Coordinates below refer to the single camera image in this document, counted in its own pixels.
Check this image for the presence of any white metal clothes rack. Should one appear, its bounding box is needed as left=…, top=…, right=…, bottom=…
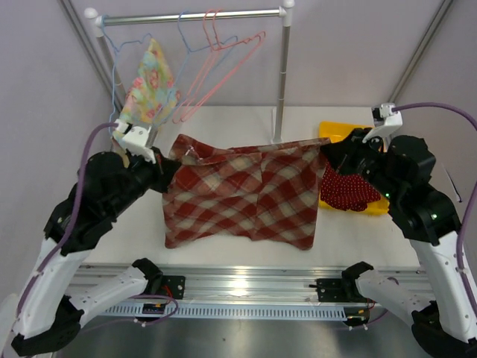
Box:
left=83, top=1, right=295, bottom=143

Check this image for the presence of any blue wire hanger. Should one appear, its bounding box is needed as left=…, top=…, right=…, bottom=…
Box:
left=96, top=15, right=152, bottom=123
left=154, top=20, right=209, bottom=129

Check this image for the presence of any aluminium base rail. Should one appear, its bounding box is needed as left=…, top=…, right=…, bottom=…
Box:
left=67, top=264, right=434, bottom=305

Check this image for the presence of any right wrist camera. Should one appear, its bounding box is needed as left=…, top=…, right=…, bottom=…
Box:
left=362, top=103, right=402, bottom=143

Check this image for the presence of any red polka dot cloth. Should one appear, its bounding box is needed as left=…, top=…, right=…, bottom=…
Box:
left=319, top=163, right=382, bottom=212

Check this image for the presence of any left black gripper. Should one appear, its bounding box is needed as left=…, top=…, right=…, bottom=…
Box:
left=107, top=145, right=180, bottom=218

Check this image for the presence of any yellow plastic tray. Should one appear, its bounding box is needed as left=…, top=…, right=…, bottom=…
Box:
left=318, top=122, right=389, bottom=216

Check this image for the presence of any pink wire hanger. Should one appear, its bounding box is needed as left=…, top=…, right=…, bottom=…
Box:
left=180, top=8, right=267, bottom=122
left=171, top=9, right=266, bottom=124

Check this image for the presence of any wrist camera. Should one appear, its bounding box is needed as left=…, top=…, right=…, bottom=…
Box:
left=362, top=103, right=402, bottom=143
left=112, top=119, right=157, bottom=167

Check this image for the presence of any red plaid cloth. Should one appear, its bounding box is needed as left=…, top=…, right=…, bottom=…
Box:
left=162, top=134, right=330, bottom=251

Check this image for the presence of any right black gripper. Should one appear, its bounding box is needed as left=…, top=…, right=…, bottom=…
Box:
left=322, top=128, right=404, bottom=202

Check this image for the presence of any floral pastel skirt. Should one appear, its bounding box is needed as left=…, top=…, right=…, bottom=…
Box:
left=112, top=39, right=180, bottom=167

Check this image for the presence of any white slotted cable duct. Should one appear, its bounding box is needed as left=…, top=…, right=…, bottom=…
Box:
left=102, top=302, right=347, bottom=321

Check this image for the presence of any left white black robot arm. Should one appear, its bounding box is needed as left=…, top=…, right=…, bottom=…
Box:
left=11, top=148, right=181, bottom=357

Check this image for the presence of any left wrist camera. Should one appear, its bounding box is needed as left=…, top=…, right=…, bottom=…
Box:
left=112, top=119, right=157, bottom=167

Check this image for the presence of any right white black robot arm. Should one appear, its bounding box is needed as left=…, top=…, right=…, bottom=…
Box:
left=320, top=128, right=476, bottom=357

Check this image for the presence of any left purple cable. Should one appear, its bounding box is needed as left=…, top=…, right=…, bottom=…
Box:
left=14, top=121, right=120, bottom=321

